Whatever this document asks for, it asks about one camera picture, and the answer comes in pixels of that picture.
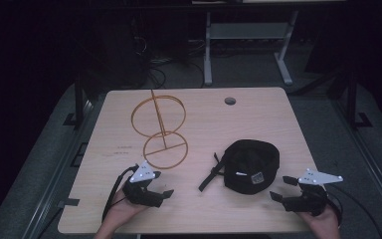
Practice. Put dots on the aluminium floor rail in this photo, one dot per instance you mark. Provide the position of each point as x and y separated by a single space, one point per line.
371 166
56 179

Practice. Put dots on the white metal table frame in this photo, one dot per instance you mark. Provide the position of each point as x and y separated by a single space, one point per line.
245 31

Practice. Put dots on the person's left hand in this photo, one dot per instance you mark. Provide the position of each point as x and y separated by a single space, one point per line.
124 210

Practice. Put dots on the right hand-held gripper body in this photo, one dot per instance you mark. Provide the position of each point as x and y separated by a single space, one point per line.
306 199

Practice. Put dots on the grey tape strip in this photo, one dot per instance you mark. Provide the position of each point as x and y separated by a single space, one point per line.
69 202

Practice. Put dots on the black cap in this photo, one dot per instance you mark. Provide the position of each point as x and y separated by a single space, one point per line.
250 166

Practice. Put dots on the black metal stand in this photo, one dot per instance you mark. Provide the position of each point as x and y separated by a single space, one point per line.
353 99
79 99

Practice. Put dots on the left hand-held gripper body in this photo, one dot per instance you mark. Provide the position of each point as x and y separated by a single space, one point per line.
142 194

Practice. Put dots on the person's right hand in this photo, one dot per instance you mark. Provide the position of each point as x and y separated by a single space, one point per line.
321 224

